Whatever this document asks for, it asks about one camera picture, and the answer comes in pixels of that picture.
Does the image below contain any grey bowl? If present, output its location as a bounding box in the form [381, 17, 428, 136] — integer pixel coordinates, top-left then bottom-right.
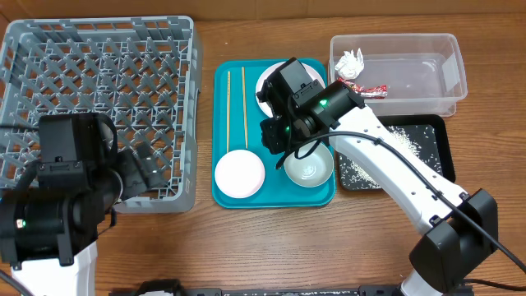
[284, 144, 334, 187]

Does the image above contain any white tissue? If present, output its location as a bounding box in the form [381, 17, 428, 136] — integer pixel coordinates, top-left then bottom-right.
[335, 49, 365, 80]

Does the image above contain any red snack wrapper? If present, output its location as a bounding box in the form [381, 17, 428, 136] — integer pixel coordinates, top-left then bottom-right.
[339, 78, 388, 99]

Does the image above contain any pile of white rice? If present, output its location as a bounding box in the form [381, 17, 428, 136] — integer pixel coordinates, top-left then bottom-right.
[338, 125, 443, 191]

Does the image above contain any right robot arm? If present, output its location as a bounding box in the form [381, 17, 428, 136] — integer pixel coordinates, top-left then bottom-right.
[257, 80, 498, 295]

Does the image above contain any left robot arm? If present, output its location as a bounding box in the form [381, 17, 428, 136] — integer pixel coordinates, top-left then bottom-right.
[1, 113, 166, 295]

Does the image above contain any black food waste tray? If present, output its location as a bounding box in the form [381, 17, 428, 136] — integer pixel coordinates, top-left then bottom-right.
[338, 114, 456, 191]

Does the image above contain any clear plastic waste bin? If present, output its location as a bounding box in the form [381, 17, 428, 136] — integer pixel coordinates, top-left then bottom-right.
[327, 33, 468, 117]

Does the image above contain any teal plastic serving tray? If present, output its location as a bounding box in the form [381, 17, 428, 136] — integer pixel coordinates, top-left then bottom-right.
[212, 59, 336, 209]

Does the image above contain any pink white small bowl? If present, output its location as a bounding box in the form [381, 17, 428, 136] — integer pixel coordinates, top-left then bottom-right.
[215, 150, 265, 199]

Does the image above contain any white round plate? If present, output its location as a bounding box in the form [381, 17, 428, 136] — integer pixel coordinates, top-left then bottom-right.
[255, 60, 327, 120]

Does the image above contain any right wooden chopstick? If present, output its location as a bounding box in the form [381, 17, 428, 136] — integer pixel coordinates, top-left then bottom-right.
[241, 67, 248, 150]

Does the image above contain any wooden chopstick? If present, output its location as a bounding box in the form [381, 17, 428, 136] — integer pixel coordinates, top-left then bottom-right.
[241, 67, 248, 150]
[226, 71, 231, 153]

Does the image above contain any left wooden chopstick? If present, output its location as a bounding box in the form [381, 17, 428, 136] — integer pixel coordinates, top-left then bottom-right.
[226, 71, 231, 153]

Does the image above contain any grey plastic dish rack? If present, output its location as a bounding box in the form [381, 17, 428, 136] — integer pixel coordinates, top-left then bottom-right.
[1, 16, 203, 213]

